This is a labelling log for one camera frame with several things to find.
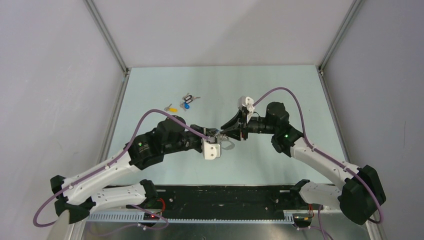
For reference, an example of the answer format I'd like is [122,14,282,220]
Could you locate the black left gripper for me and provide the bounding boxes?
[163,124,218,155]

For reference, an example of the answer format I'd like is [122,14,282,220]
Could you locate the black tagged key on table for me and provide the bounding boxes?
[182,93,200,104]

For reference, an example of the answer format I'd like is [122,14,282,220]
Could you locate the aluminium corner post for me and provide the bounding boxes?
[83,0,129,77]
[317,0,366,76]

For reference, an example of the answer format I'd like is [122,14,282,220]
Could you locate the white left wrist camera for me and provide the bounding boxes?
[201,139,221,160]

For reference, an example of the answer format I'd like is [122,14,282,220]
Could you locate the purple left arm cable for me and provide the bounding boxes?
[32,109,213,228]

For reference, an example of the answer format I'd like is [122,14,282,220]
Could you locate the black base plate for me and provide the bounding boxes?
[139,185,310,221]

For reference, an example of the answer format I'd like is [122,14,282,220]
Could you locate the yellow tagged key on table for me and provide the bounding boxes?
[164,104,178,113]

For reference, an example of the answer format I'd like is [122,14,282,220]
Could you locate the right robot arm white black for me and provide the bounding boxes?
[220,102,387,225]

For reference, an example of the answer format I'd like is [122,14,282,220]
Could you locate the aluminium frame rail front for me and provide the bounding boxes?
[76,188,377,226]

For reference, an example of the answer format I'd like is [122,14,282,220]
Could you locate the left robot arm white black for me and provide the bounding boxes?
[50,115,215,224]

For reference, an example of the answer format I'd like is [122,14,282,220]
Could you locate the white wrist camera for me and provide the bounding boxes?
[201,139,221,160]
[238,96,255,117]

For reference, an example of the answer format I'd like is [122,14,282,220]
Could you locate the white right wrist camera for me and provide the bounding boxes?
[238,96,255,117]

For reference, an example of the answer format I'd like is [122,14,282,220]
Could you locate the blue tagged key on table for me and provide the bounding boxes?
[179,102,190,112]

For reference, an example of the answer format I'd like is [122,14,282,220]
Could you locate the right aluminium corner post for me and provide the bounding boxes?
[317,0,366,76]

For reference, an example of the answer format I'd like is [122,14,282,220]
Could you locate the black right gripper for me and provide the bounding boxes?
[220,108,277,141]

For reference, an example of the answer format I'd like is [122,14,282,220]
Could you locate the left aluminium corner post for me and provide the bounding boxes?
[83,0,129,77]

